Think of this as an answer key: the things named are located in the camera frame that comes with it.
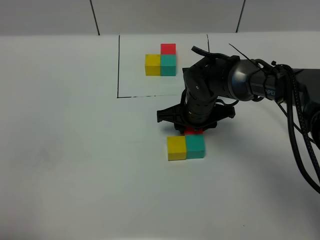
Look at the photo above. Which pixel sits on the template yellow cube block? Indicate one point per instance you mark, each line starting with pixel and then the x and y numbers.
pixel 152 65

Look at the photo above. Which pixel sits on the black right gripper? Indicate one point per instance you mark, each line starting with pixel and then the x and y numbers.
pixel 192 113

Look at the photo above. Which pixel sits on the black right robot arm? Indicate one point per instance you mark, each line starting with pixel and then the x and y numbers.
pixel 218 75

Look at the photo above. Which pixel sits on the template green cube block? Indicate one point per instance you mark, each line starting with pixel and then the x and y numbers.
pixel 168 65

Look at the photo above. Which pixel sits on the template red cube block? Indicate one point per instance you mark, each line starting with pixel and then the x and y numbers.
pixel 168 49

